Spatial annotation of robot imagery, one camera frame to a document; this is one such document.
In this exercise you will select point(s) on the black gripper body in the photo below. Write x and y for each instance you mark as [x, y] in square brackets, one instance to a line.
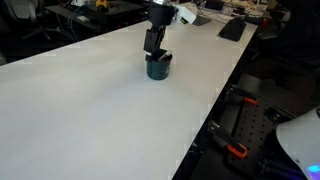
[161, 15]

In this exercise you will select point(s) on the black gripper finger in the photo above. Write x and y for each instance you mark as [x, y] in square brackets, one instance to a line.
[160, 36]
[150, 40]

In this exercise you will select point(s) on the dark green enamel cup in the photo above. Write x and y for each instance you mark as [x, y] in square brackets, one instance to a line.
[158, 71]

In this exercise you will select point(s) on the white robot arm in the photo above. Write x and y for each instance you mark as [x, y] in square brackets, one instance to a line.
[300, 140]

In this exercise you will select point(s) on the grey monitor stand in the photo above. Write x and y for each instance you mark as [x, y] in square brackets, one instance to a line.
[203, 20]

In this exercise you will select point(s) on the black side desk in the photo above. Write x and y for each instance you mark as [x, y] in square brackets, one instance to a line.
[113, 10]

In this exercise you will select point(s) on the yellow tool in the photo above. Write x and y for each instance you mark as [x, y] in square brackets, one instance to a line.
[102, 4]

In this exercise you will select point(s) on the black keyboard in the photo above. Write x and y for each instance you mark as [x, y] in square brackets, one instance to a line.
[232, 30]

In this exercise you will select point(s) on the grey office chair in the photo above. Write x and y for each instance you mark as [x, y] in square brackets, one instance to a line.
[23, 10]

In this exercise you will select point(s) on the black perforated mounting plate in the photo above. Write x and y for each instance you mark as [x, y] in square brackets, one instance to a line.
[255, 128]

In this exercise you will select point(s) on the small black block on plate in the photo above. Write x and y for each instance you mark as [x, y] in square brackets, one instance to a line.
[275, 115]

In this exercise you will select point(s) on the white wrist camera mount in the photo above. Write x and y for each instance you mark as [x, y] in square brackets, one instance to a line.
[186, 12]

